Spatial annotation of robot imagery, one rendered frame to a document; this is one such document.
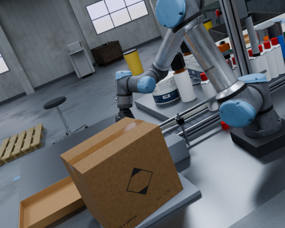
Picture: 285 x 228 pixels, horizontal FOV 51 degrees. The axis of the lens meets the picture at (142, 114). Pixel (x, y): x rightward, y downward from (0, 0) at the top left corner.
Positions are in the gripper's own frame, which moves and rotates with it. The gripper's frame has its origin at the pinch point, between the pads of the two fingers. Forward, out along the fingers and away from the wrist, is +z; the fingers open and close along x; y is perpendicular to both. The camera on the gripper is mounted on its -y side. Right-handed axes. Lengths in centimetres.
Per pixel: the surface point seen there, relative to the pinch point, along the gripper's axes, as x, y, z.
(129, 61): -186, 560, -9
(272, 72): -83, -1, -30
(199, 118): -38.2, -1.4, -9.3
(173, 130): -24.2, 0.7, -4.2
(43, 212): 40.8, -1.0, 24.4
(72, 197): 28.0, -1.1, 19.8
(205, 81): -41.1, -1.7, -28.0
